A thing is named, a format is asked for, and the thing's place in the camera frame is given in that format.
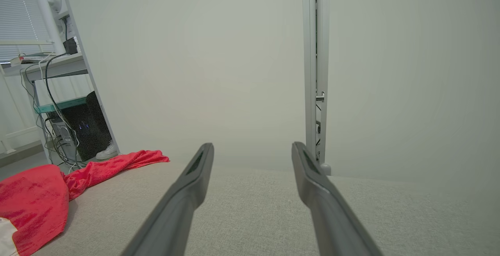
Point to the grey partition edge post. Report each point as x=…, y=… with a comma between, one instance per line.
x=91, y=80

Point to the flat boxes stack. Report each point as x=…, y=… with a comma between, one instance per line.
x=27, y=59

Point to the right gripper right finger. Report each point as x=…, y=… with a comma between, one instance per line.
x=324, y=213

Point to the teal shelf board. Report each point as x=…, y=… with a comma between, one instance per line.
x=58, y=105

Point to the black computer tower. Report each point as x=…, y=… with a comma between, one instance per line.
x=90, y=127

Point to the aluminium partition joint post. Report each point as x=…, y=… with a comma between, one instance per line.
x=310, y=52

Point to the white window blinds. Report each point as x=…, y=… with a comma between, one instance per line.
x=15, y=13

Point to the grey office desk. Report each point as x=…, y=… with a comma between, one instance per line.
x=58, y=66

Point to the white sneaker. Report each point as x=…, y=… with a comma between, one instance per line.
x=106, y=152

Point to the red garment with white sleeves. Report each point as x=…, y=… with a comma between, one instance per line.
x=31, y=201

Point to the black power adapter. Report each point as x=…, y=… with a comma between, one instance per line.
x=70, y=46

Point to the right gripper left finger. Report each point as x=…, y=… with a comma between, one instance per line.
x=183, y=201

